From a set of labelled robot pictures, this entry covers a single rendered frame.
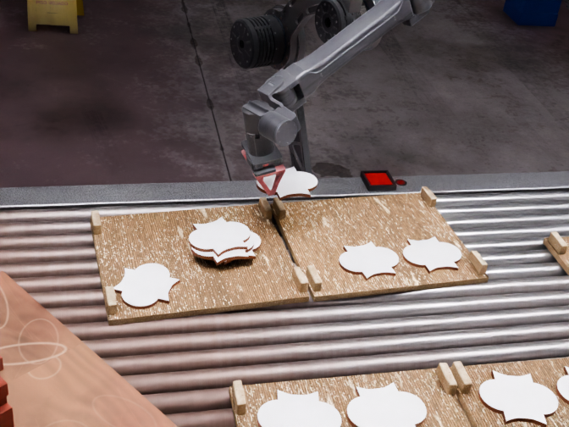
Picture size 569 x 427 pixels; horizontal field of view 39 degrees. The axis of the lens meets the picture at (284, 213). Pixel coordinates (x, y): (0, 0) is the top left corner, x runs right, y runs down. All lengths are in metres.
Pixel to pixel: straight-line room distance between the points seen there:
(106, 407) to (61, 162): 2.69
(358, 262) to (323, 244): 0.10
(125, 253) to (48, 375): 0.48
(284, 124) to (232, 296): 0.36
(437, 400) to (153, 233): 0.72
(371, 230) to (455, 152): 2.47
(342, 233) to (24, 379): 0.84
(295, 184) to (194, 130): 2.43
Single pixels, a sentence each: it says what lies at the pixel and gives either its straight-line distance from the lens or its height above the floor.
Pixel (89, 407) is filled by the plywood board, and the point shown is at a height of 1.04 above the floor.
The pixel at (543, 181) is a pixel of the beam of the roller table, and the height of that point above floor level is 0.91.
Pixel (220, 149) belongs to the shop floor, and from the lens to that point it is 4.04.
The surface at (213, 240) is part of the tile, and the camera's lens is 1.73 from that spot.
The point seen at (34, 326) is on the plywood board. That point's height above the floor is 1.04.
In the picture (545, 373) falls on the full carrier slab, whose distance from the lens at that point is 1.66.
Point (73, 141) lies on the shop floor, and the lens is 4.07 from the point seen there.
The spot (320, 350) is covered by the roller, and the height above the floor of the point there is 0.92.
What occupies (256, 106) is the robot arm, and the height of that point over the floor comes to 1.25.
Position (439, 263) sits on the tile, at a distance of 1.83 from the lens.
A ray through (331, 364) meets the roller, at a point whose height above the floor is 0.92.
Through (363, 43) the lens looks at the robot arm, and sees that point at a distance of 1.77.
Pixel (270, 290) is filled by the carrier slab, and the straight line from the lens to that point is 1.68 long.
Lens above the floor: 2.00
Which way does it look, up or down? 34 degrees down
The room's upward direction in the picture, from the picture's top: 7 degrees clockwise
